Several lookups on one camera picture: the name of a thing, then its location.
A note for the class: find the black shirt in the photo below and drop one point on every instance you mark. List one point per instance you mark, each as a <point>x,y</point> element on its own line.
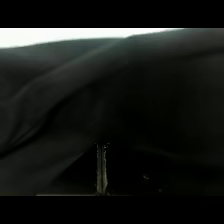
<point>133,90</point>

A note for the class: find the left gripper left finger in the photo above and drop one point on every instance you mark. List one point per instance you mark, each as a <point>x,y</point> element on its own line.
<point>86,180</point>

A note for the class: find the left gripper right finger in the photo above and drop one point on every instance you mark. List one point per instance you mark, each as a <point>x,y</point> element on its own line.
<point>118,180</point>

